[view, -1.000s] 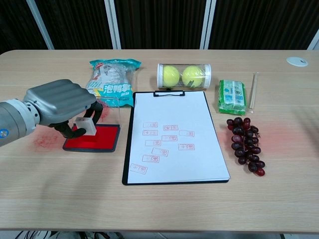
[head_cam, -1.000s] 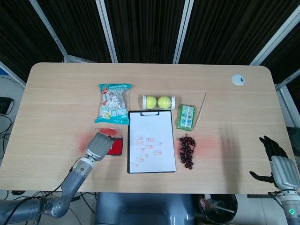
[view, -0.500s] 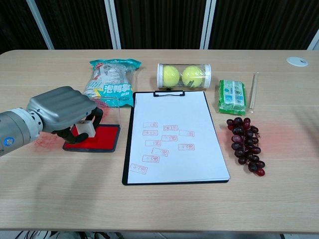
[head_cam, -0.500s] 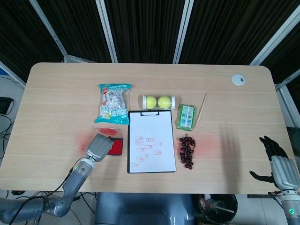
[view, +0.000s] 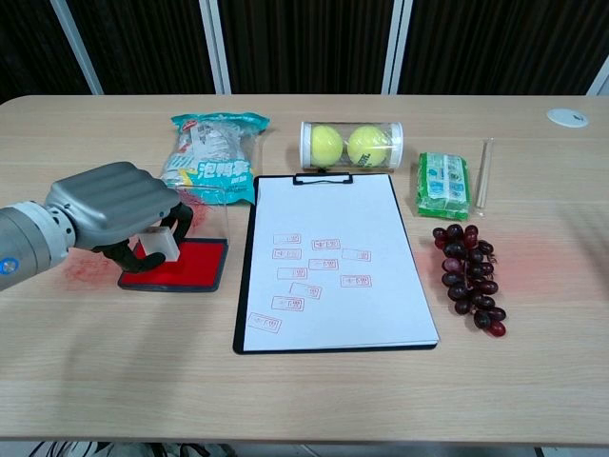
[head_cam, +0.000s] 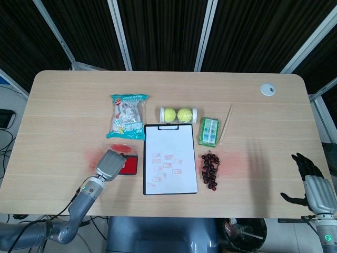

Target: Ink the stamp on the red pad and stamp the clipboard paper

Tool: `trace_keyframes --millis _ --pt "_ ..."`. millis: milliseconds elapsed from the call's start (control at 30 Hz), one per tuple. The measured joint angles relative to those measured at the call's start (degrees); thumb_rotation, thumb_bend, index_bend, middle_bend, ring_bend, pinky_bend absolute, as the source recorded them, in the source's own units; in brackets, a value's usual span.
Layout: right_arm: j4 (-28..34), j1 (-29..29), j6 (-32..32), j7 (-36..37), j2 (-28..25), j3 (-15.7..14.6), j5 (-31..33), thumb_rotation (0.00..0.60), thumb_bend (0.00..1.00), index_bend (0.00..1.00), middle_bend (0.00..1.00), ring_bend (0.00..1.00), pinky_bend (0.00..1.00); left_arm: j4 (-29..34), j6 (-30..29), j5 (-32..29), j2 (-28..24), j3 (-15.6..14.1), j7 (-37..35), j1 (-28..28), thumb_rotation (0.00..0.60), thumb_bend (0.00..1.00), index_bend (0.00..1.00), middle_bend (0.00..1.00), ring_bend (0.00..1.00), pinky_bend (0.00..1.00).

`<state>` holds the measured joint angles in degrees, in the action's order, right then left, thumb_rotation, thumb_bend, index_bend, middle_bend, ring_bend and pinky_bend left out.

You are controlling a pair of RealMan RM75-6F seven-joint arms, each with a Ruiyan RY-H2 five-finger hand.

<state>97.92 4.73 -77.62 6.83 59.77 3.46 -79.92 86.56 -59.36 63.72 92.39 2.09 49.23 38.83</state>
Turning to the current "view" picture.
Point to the teal snack bag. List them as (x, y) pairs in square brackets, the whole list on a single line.
[(219, 166)]

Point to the yellow tennis ball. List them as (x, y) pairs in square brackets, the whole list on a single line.
[(367, 146), (326, 145)]

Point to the dark purple grape bunch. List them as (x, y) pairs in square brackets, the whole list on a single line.
[(468, 276)]

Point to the clear chopstick sleeve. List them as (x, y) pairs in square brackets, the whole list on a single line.
[(490, 152)]

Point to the black clipboard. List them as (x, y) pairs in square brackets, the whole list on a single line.
[(323, 179)]

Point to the green tissue pack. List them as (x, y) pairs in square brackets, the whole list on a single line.
[(442, 185)]

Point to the white partition post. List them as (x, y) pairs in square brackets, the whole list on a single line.
[(76, 47), (215, 47), (600, 81), (397, 47)]

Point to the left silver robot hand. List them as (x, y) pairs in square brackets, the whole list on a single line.
[(109, 200)]

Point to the clear stamp with red base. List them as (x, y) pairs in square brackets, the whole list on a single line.
[(159, 240)]

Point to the clear tennis ball tube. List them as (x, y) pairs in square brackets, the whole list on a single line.
[(396, 143)]

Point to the red ink pad clear lid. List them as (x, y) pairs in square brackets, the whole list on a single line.
[(190, 271)]

